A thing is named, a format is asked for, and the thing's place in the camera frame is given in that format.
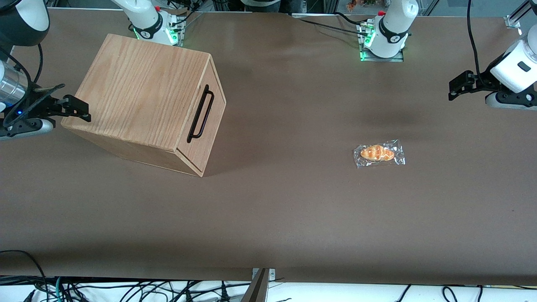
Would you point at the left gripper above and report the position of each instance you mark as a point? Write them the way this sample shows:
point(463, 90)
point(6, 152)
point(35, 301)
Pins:
point(479, 82)

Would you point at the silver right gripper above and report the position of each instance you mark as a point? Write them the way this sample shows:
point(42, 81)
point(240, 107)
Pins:
point(34, 105)

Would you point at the light wooden drawer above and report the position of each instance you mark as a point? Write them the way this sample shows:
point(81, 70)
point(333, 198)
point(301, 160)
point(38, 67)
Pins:
point(215, 121)

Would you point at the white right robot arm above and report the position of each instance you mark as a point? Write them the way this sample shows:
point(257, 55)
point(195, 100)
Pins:
point(144, 16)

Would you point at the light wooden cabinet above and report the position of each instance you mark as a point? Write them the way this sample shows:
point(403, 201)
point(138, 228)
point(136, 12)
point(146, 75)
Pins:
point(134, 84)

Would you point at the bread roll in clear wrapper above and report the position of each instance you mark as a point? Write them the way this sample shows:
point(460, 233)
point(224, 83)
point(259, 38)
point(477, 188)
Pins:
point(377, 153)

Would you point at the small orange background item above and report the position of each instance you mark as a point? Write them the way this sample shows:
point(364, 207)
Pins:
point(351, 5)

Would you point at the right wrist camera grey black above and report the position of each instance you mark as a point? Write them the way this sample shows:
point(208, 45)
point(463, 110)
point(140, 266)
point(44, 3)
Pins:
point(25, 128)

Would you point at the wrist camera grey black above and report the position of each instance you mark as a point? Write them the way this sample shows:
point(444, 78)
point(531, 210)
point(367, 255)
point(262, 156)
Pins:
point(512, 100)
point(25, 128)

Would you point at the left wrist camera grey black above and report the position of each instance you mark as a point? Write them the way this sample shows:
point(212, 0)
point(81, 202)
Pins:
point(512, 100)

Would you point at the aluminium profile rail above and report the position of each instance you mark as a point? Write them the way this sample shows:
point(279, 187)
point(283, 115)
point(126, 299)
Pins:
point(518, 14)

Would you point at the small metal bracket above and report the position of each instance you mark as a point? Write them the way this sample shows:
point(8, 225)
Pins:
point(272, 273)

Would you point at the dark brown mount bar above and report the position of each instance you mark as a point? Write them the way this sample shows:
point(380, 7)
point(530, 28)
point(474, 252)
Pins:
point(256, 291)

